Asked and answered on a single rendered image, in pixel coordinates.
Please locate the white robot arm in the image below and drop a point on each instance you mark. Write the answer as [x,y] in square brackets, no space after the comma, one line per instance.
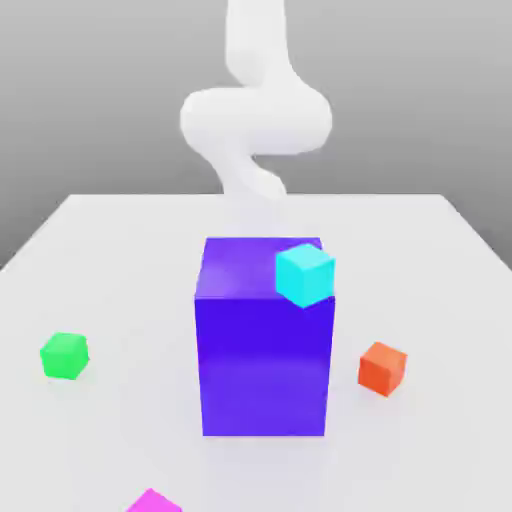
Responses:
[256,120]

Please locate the small cyan cube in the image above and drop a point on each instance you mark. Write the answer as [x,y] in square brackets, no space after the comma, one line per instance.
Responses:
[304,276]

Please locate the small orange cube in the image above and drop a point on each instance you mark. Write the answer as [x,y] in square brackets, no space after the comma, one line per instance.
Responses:
[382,370]

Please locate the small green cube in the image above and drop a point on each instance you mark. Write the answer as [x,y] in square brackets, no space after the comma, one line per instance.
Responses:
[64,356]

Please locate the small magenta cube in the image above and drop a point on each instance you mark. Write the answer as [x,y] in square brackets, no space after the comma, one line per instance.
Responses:
[154,503]

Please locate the large purple box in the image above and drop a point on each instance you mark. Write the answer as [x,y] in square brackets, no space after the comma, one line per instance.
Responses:
[264,360]

